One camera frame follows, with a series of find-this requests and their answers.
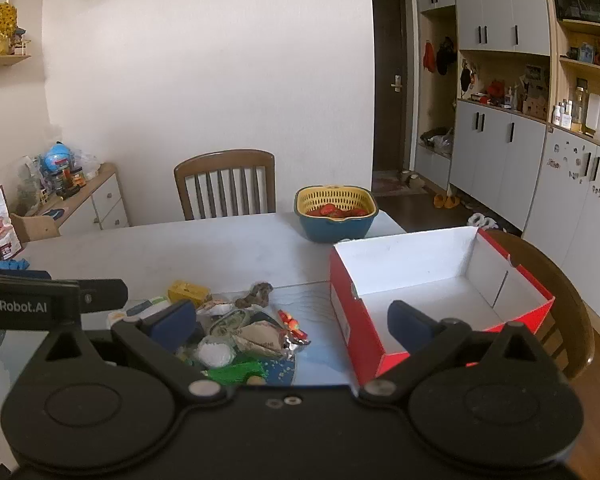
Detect white shoes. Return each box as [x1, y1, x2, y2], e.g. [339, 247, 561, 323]
[467, 212, 499, 231]

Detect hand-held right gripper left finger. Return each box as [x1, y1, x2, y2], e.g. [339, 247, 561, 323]
[27, 300, 228, 402]

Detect black and red hanging bag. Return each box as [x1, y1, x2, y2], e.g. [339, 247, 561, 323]
[459, 60, 476, 94]

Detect blue round toy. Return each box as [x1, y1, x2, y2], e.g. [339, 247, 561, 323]
[42, 141, 74, 173]

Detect dark brown door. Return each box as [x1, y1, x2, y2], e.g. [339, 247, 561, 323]
[371, 0, 414, 182]

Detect brown wooden chair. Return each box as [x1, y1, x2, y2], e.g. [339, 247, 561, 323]
[485, 230, 596, 381]
[174, 149, 277, 222]

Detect yellow box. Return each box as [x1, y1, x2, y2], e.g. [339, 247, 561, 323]
[167, 280, 212, 309]

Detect pile of red strawberries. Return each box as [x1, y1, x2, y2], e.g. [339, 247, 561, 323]
[312, 203, 369, 219]

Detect red keychain toy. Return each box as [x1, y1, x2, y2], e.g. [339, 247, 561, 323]
[278, 310, 309, 339]

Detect kraft and silver snack packet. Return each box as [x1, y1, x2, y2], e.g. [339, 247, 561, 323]
[231, 320, 312, 359]

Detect green fuzzy object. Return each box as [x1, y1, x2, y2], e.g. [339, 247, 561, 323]
[207, 360, 269, 386]

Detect group of bottles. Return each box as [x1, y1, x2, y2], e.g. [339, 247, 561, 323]
[552, 77, 589, 134]

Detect grey two-door cabinet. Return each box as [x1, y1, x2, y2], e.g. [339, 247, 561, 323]
[455, 98, 546, 232]

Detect patterned doormat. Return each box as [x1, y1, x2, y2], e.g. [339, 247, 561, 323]
[371, 172, 429, 197]

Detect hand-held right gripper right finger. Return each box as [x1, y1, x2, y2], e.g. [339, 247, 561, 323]
[358, 301, 561, 403]

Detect cardboard box with holes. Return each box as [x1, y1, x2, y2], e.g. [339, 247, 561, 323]
[522, 97, 549, 121]

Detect white sideboard with wooden top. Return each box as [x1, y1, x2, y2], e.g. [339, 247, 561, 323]
[10, 162, 131, 242]

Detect red cardboard box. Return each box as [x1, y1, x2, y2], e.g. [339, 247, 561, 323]
[329, 226, 556, 385]

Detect brown scrunchie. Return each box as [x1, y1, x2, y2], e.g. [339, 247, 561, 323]
[235, 282, 275, 310]

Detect golden flower ornament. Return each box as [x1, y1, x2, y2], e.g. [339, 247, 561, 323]
[0, 2, 19, 55]

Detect white round pouch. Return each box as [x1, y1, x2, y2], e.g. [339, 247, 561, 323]
[197, 337, 236, 368]

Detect plastic bag on bench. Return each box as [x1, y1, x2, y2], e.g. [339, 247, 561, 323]
[420, 127, 454, 154]

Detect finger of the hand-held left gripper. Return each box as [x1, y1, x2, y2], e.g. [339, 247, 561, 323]
[0, 269, 53, 282]
[78, 280, 129, 313]

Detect wooden shelf unit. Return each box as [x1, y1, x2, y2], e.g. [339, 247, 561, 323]
[550, 17, 600, 137]

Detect white cabinet with stickers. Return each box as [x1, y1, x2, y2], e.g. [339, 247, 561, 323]
[522, 125, 600, 312]

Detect blue bowl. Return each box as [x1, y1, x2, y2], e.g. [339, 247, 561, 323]
[295, 205, 378, 245]

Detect white green tissue pack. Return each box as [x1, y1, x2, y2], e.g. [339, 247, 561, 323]
[107, 296, 173, 326]

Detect grey upper wall cabinets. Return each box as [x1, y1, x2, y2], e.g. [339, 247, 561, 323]
[415, 0, 551, 57]

